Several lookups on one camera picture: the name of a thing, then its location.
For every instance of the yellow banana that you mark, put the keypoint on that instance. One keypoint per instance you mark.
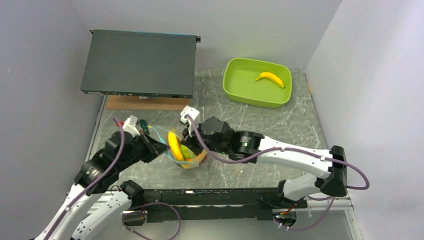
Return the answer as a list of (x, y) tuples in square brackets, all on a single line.
[(272, 77), (174, 143)]

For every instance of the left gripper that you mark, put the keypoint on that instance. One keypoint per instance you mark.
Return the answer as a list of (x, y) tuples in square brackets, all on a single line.
[(154, 148)]

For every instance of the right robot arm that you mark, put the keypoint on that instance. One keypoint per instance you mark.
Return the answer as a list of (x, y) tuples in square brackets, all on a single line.
[(325, 169)]

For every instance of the green plastic bin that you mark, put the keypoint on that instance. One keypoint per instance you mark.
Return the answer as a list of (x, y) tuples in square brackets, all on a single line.
[(240, 85)]

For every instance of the wooden block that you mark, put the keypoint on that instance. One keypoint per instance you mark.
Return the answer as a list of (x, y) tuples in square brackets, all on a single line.
[(115, 102)]

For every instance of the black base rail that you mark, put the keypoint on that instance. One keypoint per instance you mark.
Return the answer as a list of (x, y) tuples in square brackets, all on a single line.
[(261, 204)]

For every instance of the yellow banana behind mango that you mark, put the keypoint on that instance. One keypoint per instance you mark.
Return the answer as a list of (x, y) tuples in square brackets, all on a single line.
[(272, 77)]

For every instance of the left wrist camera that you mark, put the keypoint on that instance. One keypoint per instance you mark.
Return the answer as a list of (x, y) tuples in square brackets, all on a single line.
[(130, 125)]

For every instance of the dark grey rack box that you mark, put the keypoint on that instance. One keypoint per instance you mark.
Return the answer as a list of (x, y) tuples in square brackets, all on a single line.
[(140, 64)]

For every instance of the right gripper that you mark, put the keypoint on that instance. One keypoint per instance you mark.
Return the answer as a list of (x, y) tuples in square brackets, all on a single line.
[(189, 141)]

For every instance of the aluminium frame rail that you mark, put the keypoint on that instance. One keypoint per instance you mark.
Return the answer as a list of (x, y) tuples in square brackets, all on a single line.
[(323, 220)]

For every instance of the clear zip top bag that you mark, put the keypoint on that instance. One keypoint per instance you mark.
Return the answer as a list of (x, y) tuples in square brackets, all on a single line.
[(162, 133)]

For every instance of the orange yellow mango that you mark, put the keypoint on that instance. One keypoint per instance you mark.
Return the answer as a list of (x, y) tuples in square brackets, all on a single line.
[(191, 163)]

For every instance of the green lime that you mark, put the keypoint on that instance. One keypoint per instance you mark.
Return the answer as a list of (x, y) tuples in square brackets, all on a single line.
[(187, 154)]

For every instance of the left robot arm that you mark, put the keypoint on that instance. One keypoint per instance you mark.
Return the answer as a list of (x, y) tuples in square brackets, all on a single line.
[(123, 149)]

